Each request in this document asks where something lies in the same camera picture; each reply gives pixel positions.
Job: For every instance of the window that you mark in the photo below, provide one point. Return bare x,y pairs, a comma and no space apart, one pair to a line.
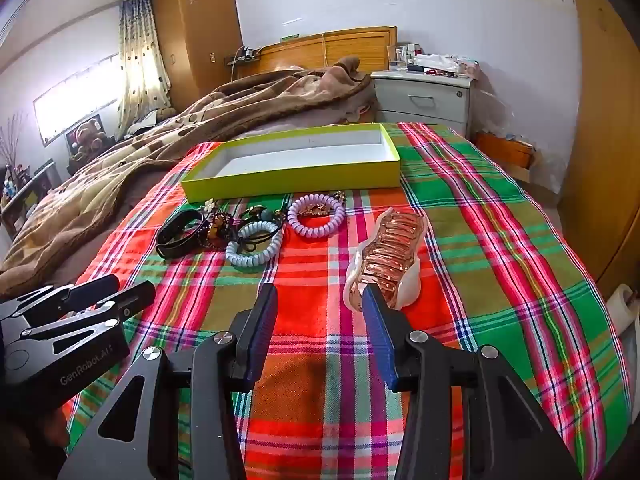
75,95

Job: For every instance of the power strip shelf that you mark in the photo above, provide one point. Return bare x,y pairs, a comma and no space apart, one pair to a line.
242,56

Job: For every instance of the toilet paper roll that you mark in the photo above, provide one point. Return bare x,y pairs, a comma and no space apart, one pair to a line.
622,307

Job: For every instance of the dried branch decoration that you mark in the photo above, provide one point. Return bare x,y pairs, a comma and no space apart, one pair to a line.
10,140

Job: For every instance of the brown patterned blanket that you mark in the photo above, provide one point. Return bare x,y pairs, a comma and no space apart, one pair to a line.
150,150

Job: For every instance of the rose gold hair claw clip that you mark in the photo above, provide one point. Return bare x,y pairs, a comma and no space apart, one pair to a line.
390,245

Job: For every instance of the dotted curtain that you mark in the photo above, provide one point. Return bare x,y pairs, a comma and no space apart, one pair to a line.
142,60

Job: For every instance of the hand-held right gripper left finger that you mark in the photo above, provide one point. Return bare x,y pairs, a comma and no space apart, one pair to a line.
260,330

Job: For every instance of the lime green shallow box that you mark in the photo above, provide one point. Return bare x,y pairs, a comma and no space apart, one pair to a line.
300,175

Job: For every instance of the cluttered side shelf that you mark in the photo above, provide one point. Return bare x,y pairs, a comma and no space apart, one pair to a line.
30,190

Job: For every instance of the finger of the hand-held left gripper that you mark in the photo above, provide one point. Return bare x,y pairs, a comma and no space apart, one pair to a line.
130,300
92,290

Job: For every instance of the wooden door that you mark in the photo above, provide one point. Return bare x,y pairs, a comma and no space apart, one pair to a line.
605,135

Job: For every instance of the tissue pack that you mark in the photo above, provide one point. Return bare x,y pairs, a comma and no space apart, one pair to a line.
445,64

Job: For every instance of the wooden wardrobe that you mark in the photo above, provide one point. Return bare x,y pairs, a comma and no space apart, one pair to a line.
200,35

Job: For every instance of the orange round box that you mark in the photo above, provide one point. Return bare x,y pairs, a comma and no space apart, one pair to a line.
502,152

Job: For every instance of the wooden bed headboard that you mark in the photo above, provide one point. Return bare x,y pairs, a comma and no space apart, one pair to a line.
350,47

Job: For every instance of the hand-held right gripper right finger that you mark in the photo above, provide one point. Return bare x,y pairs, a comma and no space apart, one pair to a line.
380,330

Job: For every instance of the clear drinking glass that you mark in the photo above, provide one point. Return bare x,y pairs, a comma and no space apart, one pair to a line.
396,59

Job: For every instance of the small flower charm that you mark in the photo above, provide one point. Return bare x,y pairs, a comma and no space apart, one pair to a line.
210,204

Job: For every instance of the light pink bed sheet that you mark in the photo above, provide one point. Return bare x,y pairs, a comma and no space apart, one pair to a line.
360,110

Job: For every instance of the colourful plaid cloth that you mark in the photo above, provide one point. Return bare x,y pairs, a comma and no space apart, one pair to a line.
500,260

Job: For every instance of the grey nightstand with drawers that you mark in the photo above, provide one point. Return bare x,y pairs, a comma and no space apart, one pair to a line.
425,100

